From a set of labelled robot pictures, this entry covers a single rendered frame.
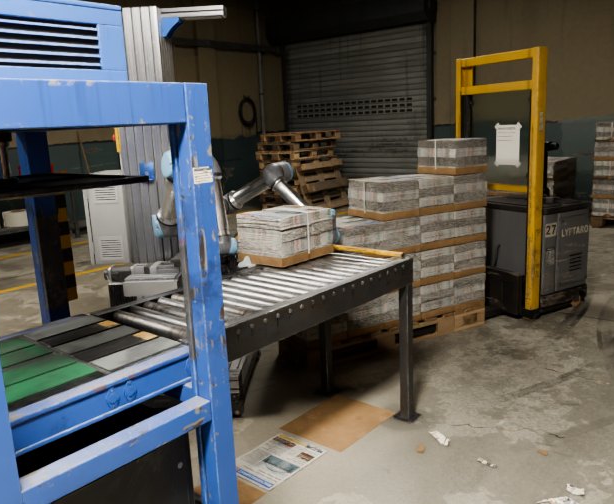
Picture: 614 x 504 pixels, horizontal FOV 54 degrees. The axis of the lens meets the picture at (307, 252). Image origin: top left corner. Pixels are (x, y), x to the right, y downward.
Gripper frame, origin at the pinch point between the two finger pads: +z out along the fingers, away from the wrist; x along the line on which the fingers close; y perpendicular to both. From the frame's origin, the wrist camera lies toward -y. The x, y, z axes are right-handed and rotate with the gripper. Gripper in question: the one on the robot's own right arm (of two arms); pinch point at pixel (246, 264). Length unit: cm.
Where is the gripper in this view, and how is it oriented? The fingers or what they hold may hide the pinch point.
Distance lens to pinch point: 290.5
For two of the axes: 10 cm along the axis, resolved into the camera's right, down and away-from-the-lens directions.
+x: -7.6, -1.0, 6.4
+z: 6.4, -1.9, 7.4
